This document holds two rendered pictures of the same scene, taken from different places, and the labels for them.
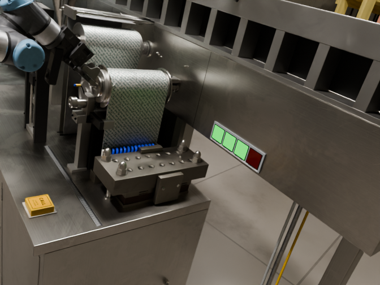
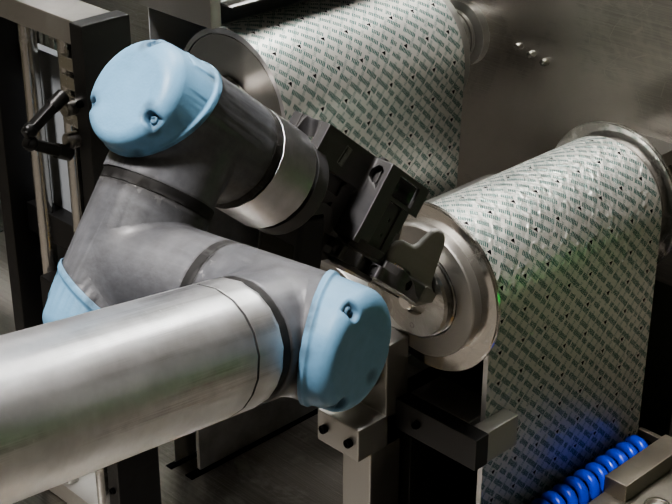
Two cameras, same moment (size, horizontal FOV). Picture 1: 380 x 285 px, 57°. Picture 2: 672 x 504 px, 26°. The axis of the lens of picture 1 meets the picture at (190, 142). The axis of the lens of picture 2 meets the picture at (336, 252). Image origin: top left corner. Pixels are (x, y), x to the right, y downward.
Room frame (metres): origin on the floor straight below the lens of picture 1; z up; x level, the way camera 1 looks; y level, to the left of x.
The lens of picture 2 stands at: (0.11, 0.45, 1.81)
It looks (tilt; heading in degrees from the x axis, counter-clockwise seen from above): 27 degrees down; 358
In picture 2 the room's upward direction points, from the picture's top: straight up
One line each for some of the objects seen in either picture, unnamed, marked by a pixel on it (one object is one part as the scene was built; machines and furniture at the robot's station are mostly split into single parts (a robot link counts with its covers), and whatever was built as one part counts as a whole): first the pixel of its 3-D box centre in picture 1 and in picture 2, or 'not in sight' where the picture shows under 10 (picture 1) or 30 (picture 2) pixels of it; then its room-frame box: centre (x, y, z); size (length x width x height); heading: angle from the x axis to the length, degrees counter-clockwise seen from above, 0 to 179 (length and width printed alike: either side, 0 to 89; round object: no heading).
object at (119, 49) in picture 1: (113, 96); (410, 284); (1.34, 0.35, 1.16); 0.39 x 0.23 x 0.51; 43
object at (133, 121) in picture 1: (133, 126); (567, 401); (1.20, 0.22, 1.11); 0.23 x 0.01 x 0.18; 133
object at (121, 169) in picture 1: (122, 167); not in sight; (1.00, 0.20, 1.05); 0.04 x 0.04 x 0.04
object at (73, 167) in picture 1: (80, 133); (359, 488); (1.16, 0.40, 1.05); 0.06 x 0.05 x 0.31; 133
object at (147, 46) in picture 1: (141, 48); (441, 39); (1.54, 0.30, 1.34); 0.07 x 0.07 x 0.07; 43
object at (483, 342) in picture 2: (101, 86); (430, 286); (1.16, 0.35, 1.25); 0.15 x 0.01 x 0.15; 43
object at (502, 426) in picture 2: (108, 124); (495, 435); (1.12, 0.29, 1.14); 0.04 x 0.02 x 0.03; 133
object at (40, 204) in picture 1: (39, 204); not in sight; (0.89, 0.41, 0.91); 0.07 x 0.07 x 0.02; 43
